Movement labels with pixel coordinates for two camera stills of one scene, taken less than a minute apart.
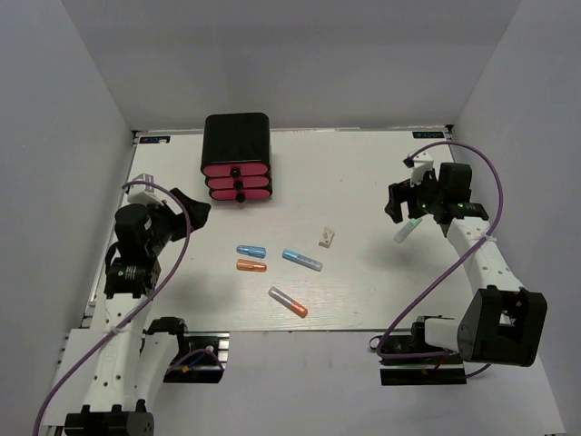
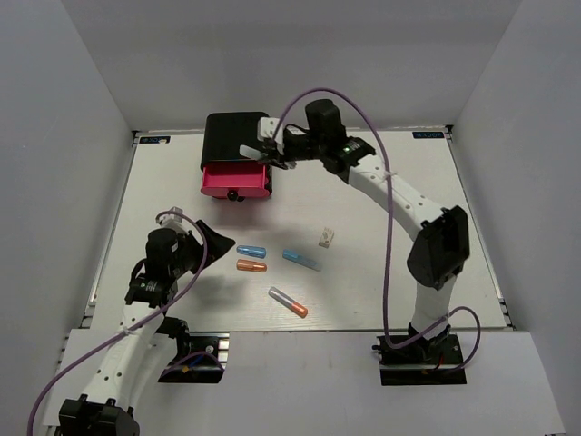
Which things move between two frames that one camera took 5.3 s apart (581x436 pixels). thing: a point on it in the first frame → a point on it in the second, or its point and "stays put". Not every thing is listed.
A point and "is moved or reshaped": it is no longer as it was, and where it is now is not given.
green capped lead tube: (407, 230) → (251, 153)
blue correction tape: (252, 251) stays put
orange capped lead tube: (295, 307) stays put
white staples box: (326, 237) stays put
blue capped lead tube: (292, 255) stays put
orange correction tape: (251, 265) stays put
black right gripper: (402, 192) → (286, 156)
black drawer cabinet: (237, 138) stays put
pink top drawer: (235, 171) is moved or reshaped
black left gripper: (198, 211) → (217, 244)
